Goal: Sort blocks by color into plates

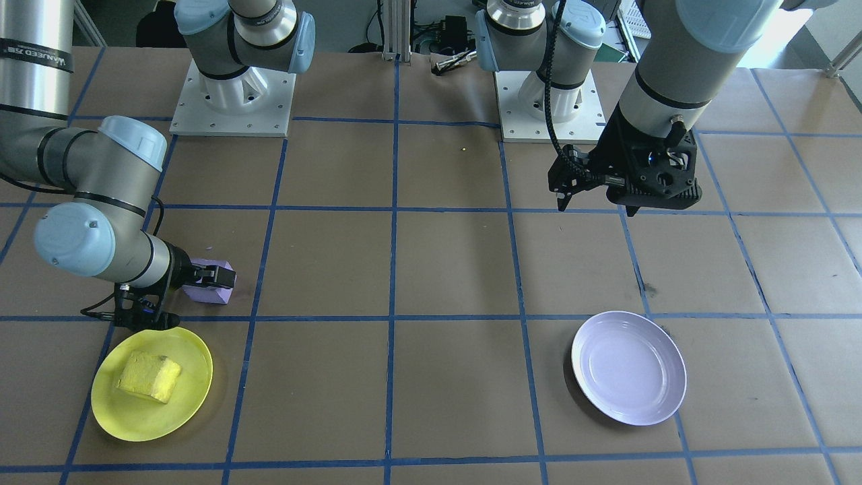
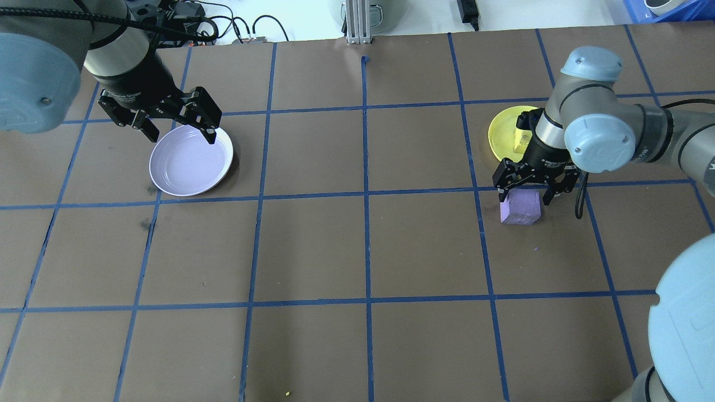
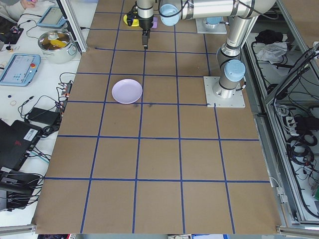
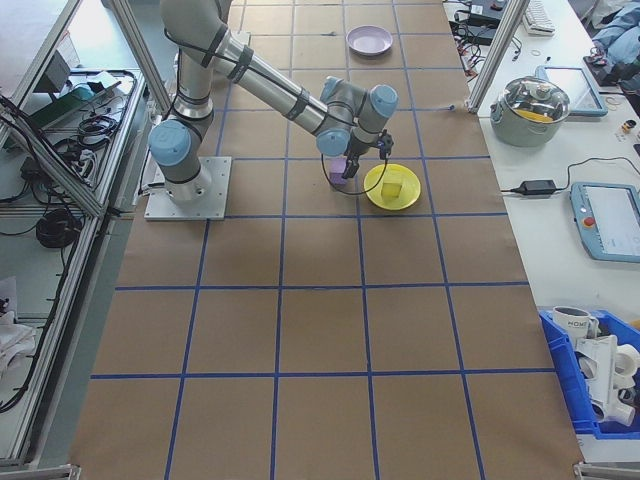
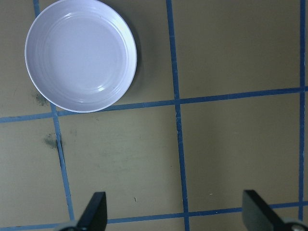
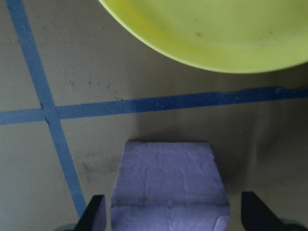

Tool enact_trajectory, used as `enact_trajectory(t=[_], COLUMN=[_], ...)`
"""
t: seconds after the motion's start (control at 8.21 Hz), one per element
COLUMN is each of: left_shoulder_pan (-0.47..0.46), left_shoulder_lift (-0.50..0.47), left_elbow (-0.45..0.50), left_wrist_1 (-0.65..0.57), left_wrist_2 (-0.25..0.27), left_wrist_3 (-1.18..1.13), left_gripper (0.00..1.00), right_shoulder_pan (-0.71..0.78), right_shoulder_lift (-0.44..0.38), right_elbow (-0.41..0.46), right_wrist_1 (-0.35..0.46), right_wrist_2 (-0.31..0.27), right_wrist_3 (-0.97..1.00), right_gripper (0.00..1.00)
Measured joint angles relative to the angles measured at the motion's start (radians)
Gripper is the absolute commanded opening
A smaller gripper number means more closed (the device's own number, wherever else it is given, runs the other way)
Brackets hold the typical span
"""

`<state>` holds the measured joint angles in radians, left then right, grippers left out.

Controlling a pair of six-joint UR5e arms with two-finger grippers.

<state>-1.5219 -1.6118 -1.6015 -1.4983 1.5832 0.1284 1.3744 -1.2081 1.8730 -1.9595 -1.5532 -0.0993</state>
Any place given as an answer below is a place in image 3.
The beige sleeved person forearm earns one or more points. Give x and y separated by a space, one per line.
11 10

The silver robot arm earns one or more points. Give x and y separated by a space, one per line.
236 32
213 22

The person hand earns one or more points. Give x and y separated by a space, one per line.
28 3

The purple foam block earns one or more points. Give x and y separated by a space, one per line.
155 23

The yellow plate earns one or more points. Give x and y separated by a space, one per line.
135 24

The purple plate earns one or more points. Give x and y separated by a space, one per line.
127 91

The steel cooking pot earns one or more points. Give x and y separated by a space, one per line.
58 56

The glass pot lid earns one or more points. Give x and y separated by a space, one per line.
54 39

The light blue teach pendant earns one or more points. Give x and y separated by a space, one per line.
52 17
17 71

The black crumpled cloth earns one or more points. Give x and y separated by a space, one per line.
269 36

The large black power brick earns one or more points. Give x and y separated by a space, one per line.
42 115

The white crumpled cloth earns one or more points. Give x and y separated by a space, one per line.
272 52

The black box with colourful parts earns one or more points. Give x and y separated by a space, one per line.
10 32

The tan rubber band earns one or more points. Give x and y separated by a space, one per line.
10 102

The white power strip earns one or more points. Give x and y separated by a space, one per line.
289 122

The black laptop with white label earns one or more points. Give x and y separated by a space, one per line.
15 144

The black docking station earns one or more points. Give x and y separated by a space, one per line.
15 185

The aluminium corner bar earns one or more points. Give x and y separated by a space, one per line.
297 228
17 228

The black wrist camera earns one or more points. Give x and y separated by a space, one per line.
129 18

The aluminium frame post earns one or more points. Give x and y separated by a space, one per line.
74 30

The white square base plate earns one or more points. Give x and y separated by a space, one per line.
223 30
236 102

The V-shaped metal bar frame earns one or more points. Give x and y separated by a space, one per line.
286 79

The grey metal bracket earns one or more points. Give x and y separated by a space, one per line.
281 195

